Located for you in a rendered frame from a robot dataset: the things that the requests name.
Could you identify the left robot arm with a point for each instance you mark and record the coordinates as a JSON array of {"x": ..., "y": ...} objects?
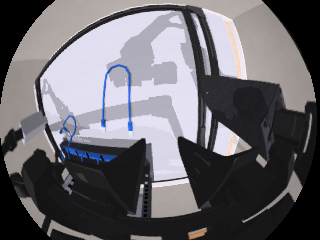
[{"x": 9, "y": 145}]

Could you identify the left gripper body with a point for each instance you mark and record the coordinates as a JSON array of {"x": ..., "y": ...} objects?
[{"x": 57, "y": 175}]

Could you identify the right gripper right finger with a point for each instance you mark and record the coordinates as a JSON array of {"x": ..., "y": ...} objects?
[{"x": 207, "y": 171}]

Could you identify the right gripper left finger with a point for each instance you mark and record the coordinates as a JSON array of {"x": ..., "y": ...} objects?
[{"x": 120, "y": 176}]

